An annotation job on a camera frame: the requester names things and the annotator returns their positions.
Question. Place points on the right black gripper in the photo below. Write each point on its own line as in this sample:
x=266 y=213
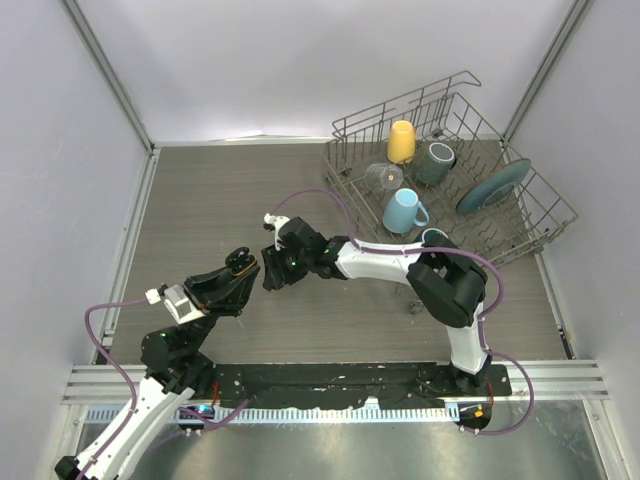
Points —
x=277 y=274

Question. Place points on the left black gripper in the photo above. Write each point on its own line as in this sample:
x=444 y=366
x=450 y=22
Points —
x=219 y=292

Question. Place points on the black earbud charging case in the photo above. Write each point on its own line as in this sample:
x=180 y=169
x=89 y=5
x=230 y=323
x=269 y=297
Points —
x=240 y=260

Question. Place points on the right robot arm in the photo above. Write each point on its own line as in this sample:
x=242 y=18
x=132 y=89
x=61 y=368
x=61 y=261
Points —
x=451 y=286

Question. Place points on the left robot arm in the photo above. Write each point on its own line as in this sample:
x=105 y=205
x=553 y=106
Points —
x=176 y=370

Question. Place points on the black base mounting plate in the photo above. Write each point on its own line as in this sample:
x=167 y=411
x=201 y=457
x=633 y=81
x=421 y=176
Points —
x=338 y=386

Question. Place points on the light blue mug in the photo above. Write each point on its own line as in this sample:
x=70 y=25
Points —
x=404 y=211

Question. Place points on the clear glass cup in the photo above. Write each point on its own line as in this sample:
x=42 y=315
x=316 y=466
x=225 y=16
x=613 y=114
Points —
x=381 y=178

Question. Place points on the dark teal mug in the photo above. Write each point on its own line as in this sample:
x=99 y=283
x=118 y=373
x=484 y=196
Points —
x=432 y=233

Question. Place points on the yellow cup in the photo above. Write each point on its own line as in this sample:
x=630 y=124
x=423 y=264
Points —
x=401 y=143

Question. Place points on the dark grey-green mug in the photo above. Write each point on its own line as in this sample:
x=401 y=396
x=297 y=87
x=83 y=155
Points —
x=433 y=163

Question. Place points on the teal blue plate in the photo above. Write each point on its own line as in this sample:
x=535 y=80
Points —
x=495 y=187

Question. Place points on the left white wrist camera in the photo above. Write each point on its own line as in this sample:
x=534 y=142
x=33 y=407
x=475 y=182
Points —
x=181 y=308

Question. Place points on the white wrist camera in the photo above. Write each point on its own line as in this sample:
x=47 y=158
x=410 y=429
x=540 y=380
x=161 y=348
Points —
x=181 y=308
x=274 y=224

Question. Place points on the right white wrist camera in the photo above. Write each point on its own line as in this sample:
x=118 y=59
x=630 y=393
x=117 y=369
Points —
x=274 y=224

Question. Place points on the white perforated cable strip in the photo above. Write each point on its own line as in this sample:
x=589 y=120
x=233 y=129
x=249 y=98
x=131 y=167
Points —
x=370 y=413

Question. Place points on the grey wire dish rack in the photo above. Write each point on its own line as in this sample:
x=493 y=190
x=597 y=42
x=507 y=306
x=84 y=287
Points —
x=531 y=216

